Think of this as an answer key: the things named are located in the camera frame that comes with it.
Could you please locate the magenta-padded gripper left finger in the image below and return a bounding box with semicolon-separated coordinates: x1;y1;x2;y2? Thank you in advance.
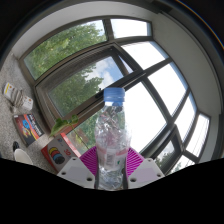
56;146;100;190

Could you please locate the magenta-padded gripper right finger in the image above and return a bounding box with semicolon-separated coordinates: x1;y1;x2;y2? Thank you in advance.
125;147;165;190

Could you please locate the clear water bottle blue cap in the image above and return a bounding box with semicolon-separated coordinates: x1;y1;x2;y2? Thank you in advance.
94;87;132;191

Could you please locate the red white filament box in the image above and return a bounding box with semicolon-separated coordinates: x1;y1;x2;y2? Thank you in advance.
40;132;83;173

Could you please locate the small green leafy cutting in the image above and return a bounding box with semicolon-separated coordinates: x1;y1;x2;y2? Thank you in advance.
49;114;91;151

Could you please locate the dark colourful flat book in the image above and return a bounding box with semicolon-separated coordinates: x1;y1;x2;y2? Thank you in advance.
12;113;45;148

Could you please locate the brown framed window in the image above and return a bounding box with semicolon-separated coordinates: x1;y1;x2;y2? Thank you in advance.
18;16;211;174

